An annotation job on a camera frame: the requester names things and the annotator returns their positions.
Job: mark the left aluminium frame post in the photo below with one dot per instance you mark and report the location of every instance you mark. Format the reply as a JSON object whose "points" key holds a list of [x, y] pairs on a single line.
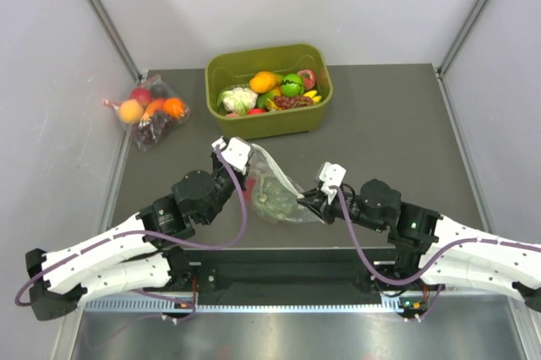
{"points": [[114, 37]]}

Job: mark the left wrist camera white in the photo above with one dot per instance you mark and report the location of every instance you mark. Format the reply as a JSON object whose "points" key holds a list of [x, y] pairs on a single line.
{"points": [[235, 152]]}

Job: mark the right aluminium frame post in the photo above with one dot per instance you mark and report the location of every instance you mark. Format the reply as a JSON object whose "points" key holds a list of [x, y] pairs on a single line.
{"points": [[461, 37]]}

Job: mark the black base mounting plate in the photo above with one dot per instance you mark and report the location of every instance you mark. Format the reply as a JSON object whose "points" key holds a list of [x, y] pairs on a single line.
{"points": [[276, 276]]}

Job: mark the fake red fruit in bag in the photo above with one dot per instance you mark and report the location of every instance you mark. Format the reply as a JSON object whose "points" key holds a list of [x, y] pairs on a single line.
{"points": [[247, 193]]}

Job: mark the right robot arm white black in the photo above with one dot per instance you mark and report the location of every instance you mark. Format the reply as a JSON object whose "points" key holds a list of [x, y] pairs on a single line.
{"points": [[430, 247]]}

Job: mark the polka dot zip top bag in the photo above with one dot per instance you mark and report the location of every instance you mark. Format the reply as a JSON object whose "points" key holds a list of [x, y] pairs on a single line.
{"points": [[263, 164]]}

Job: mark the grey slotted cable duct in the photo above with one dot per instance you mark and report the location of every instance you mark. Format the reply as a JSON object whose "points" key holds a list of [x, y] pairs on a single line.
{"points": [[142, 304]]}

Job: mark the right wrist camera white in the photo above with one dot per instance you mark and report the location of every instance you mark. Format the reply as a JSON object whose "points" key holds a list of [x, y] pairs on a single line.
{"points": [[330, 177]]}

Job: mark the fake purple grapes bunch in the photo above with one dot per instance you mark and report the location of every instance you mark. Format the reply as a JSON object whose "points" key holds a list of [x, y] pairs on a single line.
{"points": [[285, 102]]}

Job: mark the green plastic bin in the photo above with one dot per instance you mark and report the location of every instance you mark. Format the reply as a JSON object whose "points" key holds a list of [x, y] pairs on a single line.
{"points": [[236, 69]]}

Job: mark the fake pink apple slice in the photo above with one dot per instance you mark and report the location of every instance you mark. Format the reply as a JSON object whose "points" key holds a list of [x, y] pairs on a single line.
{"points": [[309, 78]]}

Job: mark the fake yellow banana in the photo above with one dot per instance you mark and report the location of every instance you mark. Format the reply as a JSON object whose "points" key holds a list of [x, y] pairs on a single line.
{"points": [[314, 96]]}

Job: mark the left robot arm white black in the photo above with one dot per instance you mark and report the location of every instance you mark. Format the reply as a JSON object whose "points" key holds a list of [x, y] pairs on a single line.
{"points": [[144, 251]]}

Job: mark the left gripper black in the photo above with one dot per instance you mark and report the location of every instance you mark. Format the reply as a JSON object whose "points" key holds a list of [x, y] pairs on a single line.
{"points": [[216, 160]]}

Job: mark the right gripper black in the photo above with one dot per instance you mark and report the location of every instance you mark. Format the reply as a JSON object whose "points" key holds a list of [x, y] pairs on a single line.
{"points": [[315, 202]]}

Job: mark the clear bag of fake fruit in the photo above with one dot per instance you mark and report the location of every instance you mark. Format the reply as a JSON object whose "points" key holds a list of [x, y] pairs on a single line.
{"points": [[150, 112]]}

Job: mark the fake green apple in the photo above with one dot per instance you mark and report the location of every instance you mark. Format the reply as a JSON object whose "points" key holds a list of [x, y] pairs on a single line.
{"points": [[292, 85]]}

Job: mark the fake cauliflower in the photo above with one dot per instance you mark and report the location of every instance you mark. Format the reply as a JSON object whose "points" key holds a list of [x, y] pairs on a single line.
{"points": [[238, 100]]}

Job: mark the aluminium frame post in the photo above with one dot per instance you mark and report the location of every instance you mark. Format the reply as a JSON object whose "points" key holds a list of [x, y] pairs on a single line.
{"points": [[114, 37], [461, 37]]}

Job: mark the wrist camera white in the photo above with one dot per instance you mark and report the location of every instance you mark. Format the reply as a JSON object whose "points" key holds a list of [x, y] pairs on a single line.
{"points": [[235, 152], [330, 177]]}

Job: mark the fake orange mango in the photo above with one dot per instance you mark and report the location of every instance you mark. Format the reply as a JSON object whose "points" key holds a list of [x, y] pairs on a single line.
{"points": [[263, 82]]}

